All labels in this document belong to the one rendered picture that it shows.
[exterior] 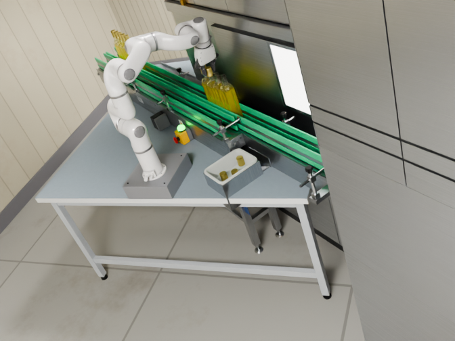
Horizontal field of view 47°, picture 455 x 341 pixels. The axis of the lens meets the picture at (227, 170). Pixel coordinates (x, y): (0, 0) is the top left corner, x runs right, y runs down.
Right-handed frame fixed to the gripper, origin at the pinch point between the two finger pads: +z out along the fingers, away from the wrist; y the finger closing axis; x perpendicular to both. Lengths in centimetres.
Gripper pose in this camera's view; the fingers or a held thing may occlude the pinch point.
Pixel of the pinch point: (208, 69)
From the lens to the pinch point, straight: 265.3
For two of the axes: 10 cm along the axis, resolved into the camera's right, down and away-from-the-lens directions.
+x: 6.0, 5.4, -5.9
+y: -7.9, 5.3, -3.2
